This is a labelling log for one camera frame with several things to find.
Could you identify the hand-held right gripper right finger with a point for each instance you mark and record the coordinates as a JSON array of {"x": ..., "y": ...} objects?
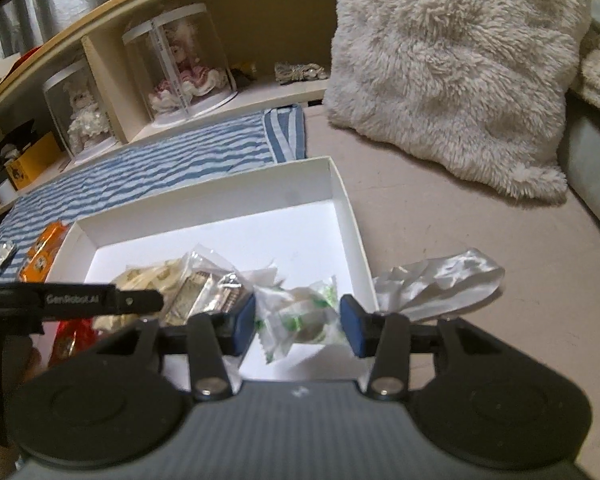
[{"x": 352, "y": 325}]

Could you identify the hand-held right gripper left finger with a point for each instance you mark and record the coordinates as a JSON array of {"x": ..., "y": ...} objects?
[{"x": 245, "y": 325}]

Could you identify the black hat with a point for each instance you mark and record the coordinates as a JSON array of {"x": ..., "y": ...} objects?
[{"x": 15, "y": 137}]

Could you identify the red cloth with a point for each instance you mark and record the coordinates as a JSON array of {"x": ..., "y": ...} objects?
[{"x": 25, "y": 57}]

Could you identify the shiny white wrapper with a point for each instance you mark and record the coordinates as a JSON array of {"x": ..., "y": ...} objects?
[{"x": 440, "y": 280}]

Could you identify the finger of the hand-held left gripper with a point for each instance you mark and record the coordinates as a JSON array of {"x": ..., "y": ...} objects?
[{"x": 140, "y": 302}]

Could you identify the doll in pink dress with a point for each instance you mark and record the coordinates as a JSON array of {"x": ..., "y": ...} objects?
[{"x": 190, "y": 80}]

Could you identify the grey curtain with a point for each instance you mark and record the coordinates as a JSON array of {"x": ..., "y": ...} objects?
[{"x": 40, "y": 5}]

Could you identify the white doll in case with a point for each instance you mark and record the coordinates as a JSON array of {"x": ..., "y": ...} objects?
[{"x": 55, "y": 90}]

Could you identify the red snack packet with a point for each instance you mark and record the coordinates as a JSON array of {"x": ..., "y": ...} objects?
[{"x": 75, "y": 340}]

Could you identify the green white candy packet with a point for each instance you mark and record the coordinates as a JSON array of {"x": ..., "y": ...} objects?
[{"x": 300, "y": 315}]

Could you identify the doll in white dress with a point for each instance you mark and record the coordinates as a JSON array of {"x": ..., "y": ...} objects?
[{"x": 87, "y": 120}]

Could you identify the beige lace trinket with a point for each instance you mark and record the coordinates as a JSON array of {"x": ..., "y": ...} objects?
[{"x": 300, "y": 72}]

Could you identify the wooden shelf unit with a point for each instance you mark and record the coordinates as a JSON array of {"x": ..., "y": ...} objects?
[{"x": 105, "y": 22}]

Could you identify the white cardboard tray box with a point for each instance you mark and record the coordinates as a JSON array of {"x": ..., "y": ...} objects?
[{"x": 280, "y": 220}]

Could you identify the orange snack packet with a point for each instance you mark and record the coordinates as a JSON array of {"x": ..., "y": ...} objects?
[
  {"x": 37, "y": 267},
  {"x": 50, "y": 239}
]

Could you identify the pink doll in case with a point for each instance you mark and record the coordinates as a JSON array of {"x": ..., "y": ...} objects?
[{"x": 210, "y": 30}]

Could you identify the clear cracker packet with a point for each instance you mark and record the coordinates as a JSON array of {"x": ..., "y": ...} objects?
[{"x": 200, "y": 290}]

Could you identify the grey green cushion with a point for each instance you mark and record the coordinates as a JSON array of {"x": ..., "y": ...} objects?
[{"x": 590, "y": 160}]

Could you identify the fluffy white pillow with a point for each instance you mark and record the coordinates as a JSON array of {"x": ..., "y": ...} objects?
[{"x": 445, "y": 70}]

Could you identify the small silver snack packet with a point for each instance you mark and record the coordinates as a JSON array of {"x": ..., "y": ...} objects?
[{"x": 5, "y": 255}]

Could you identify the cream white snack packet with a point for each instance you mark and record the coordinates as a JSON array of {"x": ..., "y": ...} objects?
[{"x": 145, "y": 277}]

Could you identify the yellow box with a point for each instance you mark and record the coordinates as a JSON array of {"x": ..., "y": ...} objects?
[{"x": 32, "y": 165}]

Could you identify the blue white striped blanket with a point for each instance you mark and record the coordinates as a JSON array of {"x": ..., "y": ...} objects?
[{"x": 180, "y": 160}]

